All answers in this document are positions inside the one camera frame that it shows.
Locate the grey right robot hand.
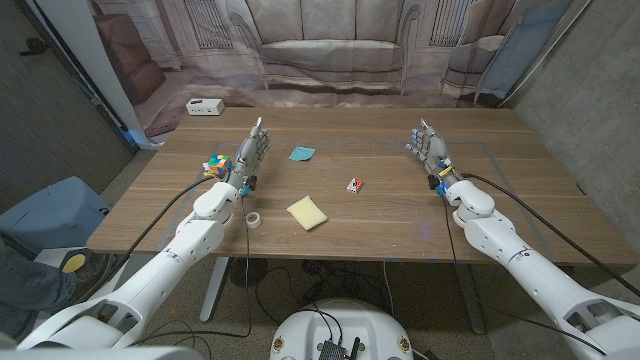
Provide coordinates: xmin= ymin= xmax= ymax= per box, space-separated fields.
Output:
xmin=405 ymin=118 xmax=464 ymax=197

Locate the yellow sponge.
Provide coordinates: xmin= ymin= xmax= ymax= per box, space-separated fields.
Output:
xmin=286 ymin=195 xmax=329 ymax=232

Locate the printed sofa backdrop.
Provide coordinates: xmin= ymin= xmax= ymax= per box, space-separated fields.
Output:
xmin=87 ymin=0 xmax=594 ymax=139

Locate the grey table leg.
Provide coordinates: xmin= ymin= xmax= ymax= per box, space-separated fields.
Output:
xmin=452 ymin=263 xmax=487 ymax=335

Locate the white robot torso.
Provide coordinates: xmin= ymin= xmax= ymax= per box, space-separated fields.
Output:
xmin=269 ymin=298 xmax=415 ymax=360

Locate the multicoloured puzzle cube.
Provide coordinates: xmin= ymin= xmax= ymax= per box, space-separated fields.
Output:
xmin=202 ymin=153 xmax=233 ymax=179

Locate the black round floor fan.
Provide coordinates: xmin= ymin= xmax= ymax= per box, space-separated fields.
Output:
xmin=229 ymin=257 xmax=269 ymax=289

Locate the white power strip box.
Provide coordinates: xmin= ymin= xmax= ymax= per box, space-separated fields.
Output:
xmin=185 ymin=97 xmax=226 ymax=117

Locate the white table leg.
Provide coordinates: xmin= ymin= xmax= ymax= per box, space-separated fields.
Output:
xmin=199 ymin=256 xmax=230 ymax=323

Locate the yellow round pad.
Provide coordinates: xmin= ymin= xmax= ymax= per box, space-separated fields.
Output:
xmin=61 ymin=252 xmax=87 ymax=274

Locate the blue grey bin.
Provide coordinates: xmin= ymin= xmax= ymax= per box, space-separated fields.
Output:
xmin=0 ymin=175 xmax=112 ymax=256

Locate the white floor platform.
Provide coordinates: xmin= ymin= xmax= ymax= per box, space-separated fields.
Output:
xmin=32 ymin=247 xmax=71 ymax=269

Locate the person in dark shoes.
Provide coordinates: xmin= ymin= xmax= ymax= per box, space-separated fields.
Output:
xmin=0 ymin=234 xmax=119 ymax=342

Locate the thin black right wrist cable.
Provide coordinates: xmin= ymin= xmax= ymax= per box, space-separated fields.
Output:
xmin=441 ymin=193 xmax=607 ymax=357

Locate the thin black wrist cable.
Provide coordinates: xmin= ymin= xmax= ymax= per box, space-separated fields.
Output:
xmin=130 ymin=194 xmax=253 ymax=347
xmin=441 ymin=193 xmax=607 ymax=357

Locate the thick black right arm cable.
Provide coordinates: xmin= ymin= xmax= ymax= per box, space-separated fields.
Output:
xmin=460 ymin=172 xmax=640 ymax=297

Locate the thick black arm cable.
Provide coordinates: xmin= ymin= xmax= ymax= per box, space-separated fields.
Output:
xmin=99 ymin=175 xmax=217 ymax=287
xmin=460 ymin=172 xmax=640 ymax=297

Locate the black floor cable tangle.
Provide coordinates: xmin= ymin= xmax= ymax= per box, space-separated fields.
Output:
xmin=253 ymin=259 xmax=389 ymax=329

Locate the thin black left wrist cable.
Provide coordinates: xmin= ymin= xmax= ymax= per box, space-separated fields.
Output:
xmin=130 ymin=194 xmax=253 ymax=347

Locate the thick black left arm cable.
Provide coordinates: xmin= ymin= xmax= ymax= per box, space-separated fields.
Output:
xmin=99 ymin=175 xmax=217 ymax=287

